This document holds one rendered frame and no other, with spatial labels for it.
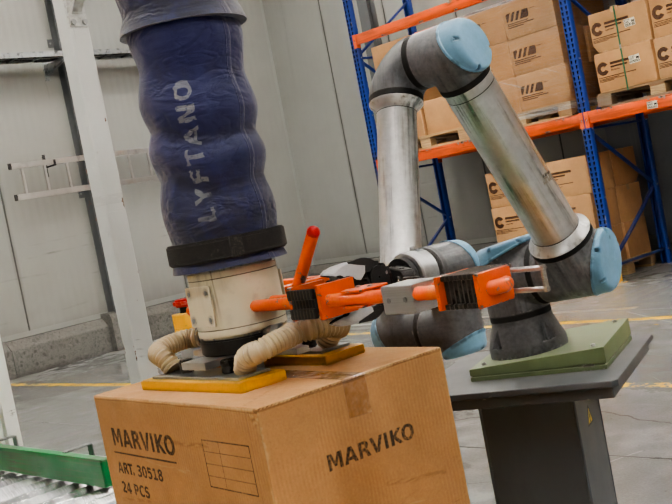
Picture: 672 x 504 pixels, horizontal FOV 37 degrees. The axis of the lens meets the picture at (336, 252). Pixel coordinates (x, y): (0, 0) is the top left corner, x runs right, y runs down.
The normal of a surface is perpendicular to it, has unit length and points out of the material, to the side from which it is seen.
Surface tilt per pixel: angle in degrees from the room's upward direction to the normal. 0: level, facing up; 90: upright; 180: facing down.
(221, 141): 69
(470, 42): 80
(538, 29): 90
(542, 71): 90
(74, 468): 90
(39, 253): 90
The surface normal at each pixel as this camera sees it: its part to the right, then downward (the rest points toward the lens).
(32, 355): 0.68, -0.10
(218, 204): 0.03, -0.22
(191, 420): -0.77, 0.18
